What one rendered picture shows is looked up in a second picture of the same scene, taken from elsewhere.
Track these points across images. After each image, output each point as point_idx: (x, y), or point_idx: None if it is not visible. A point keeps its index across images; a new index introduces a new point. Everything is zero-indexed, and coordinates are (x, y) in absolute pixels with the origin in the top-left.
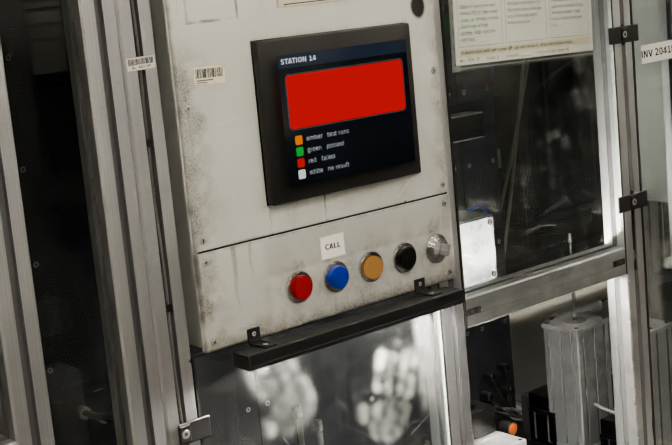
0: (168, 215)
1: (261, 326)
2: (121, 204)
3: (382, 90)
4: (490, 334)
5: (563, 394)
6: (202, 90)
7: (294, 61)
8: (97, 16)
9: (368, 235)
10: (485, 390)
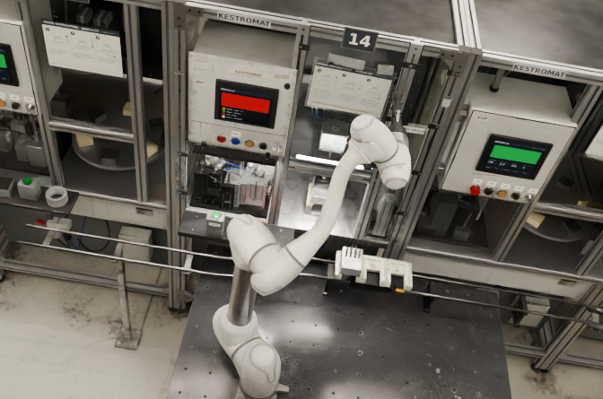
0: (182, 108)
1: (206, 142)
2: (170, 100)
3: (259, 106)
4: None
5: None
6: (196, 85)
7: (226, 90)
8: (169, 57)
9: (250, 135)
10: None
